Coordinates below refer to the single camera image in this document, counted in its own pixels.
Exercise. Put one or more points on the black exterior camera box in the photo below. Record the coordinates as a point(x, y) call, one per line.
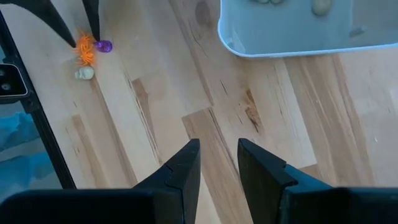
point(11, 82)

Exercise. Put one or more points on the white plastic bin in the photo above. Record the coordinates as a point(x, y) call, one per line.
point(295, 31)

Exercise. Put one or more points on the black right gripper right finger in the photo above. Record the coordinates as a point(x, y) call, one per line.
point(261, 174)

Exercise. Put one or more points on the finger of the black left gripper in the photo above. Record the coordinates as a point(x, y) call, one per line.
point(46, 15)
point(92, 15)

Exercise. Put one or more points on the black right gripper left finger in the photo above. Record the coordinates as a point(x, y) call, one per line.
point(183, 174)

